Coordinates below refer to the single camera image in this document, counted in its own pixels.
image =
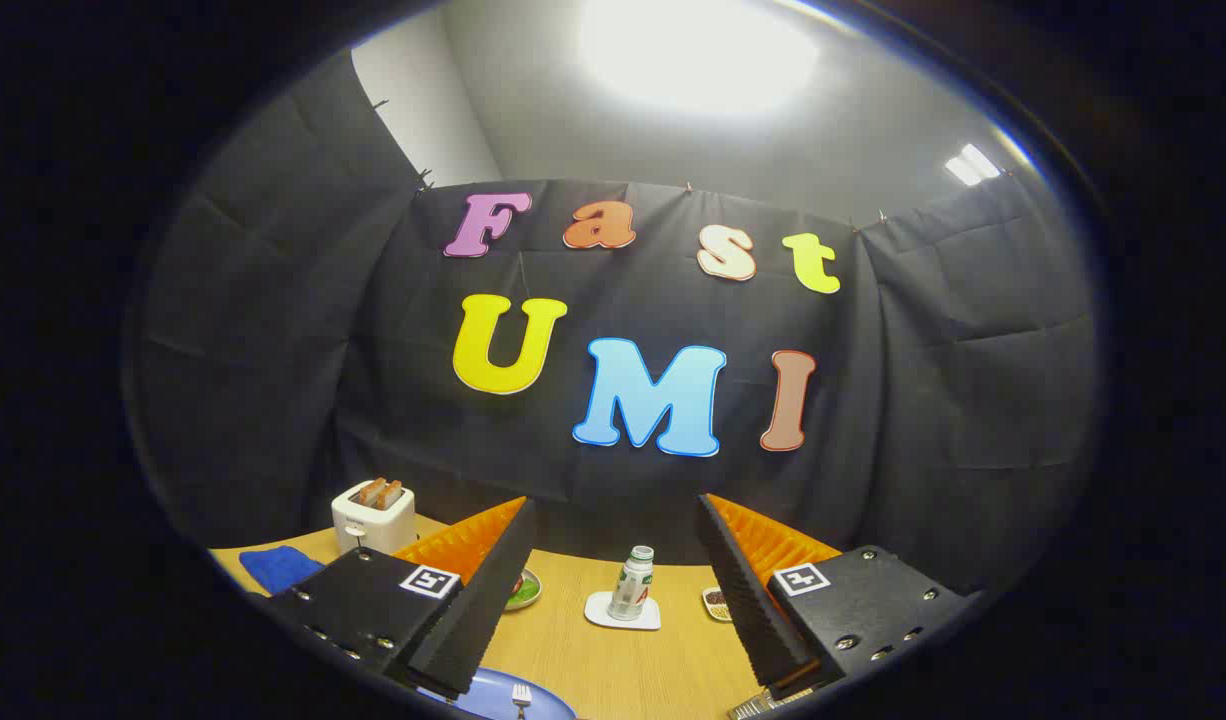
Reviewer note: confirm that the small ceiling light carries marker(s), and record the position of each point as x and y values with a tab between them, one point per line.
971	165

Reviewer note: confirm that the white coaster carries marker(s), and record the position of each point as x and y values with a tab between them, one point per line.
603	615

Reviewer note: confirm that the white toaster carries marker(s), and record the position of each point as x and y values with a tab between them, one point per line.
373	525

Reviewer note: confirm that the beige plate with food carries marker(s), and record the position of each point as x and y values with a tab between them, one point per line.
526	592

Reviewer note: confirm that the white green drink bottle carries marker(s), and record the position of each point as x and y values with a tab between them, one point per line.
631	590

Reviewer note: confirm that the large ceiling light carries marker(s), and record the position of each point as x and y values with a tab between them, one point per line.
693	50

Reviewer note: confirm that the blue folded towel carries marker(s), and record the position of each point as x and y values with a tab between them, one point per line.
278	568

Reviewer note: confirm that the blue round plate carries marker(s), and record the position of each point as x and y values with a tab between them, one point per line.
493	695

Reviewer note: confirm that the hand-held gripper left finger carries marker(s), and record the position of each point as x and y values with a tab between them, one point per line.
478	610

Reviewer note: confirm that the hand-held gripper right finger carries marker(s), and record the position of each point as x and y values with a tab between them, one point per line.
748	600

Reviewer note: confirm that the toast slice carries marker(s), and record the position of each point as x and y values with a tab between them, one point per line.
370	492
392	495

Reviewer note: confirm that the white divided snack dish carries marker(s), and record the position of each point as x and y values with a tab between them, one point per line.
717	605

